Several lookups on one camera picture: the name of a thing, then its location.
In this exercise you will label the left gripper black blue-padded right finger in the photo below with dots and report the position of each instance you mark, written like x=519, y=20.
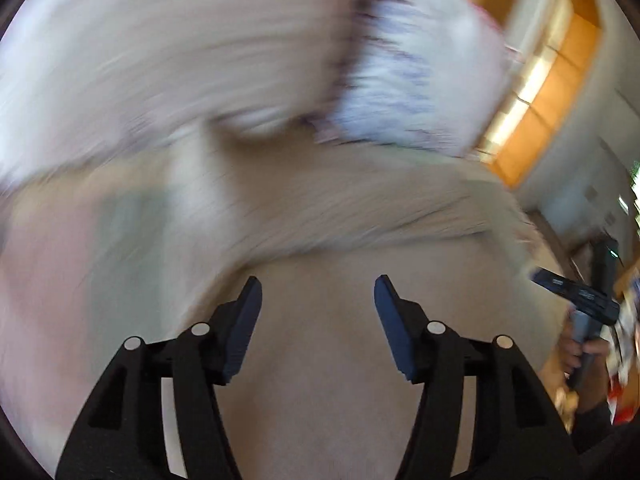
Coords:
x=517, y=433

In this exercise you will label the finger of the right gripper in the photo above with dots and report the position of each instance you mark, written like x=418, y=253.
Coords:
x=554, y=283

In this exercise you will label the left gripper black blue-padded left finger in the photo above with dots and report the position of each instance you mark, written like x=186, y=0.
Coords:
x=119, y=433

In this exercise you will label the beige cable-knit sweater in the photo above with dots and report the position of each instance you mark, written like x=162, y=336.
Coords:
x=319, y=395

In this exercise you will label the patchwork floral bed quilt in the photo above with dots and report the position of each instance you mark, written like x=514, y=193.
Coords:
x=89, y=259

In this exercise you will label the right floral pink pillow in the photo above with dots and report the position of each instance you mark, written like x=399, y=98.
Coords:
x=425, y=74

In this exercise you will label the floral pink pillow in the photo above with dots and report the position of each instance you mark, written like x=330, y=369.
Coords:
x=425, y=74
x=87, y=80

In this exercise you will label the left floral pink pillow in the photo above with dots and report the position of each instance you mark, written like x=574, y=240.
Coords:
x=87, y=80

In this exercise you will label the wooden headboard frame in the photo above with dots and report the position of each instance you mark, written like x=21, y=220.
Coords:
x=544, y=92

